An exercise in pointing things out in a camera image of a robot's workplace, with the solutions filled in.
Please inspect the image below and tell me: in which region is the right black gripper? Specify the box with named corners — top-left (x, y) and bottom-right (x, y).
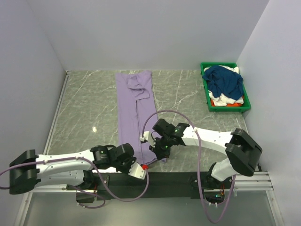
top-left (150, 134), bottom-right (173, 160)

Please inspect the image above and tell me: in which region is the purple t shirt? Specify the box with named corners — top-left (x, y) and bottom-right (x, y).
top-left (115, 71), bottom-right (157, 165)

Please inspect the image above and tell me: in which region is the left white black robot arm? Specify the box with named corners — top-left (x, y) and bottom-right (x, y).
top-left (9, 144), bottom-right (140, 194)

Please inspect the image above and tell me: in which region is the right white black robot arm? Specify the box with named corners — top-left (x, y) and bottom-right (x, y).
top-left (140, 119), bottom-right (262, 190)

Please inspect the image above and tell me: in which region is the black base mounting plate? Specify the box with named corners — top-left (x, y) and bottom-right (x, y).
top-left (77, 171), bottom-right (233, 200)

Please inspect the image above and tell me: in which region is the orange t shirt in bin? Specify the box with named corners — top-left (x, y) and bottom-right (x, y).
top-left (210, 100), bottom-right (242, 107)

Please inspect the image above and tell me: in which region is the dark blue t shirt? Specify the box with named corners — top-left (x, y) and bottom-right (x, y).
top-left (202, 65), bottom-right (244, 100)

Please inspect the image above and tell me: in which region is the green plastic bin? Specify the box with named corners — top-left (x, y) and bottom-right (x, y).
top-left (200, 62), bottom-right (251, 113)

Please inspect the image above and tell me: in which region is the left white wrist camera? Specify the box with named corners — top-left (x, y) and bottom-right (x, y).
top-left (128, 162), bottom-right (146, 180)

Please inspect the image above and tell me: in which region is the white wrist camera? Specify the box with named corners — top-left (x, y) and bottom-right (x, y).
top-left (140, 131), bottom-right (155, 145)
top-left (128, 162), bottom-right (146, 180)

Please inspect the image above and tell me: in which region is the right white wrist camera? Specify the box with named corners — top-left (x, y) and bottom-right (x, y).
top-left (140, 131), bottom-right (155, 145)

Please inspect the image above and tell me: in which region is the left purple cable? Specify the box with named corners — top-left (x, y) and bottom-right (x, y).
top-left (0, 158), bottom-right (150, 210)

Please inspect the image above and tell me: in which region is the purple cable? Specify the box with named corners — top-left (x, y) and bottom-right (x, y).
top-left (0, 158), bottom-right (150, 210)
top-left (141, 110), bottom-right (237, 224)

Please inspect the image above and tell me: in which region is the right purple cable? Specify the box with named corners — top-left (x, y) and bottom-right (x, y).
top-left (141, 110), bottom-right (237, 224)

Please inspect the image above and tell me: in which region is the aluminium rail frame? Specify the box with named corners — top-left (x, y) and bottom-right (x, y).
top-left (15, 70), bottom-right (283, 226)

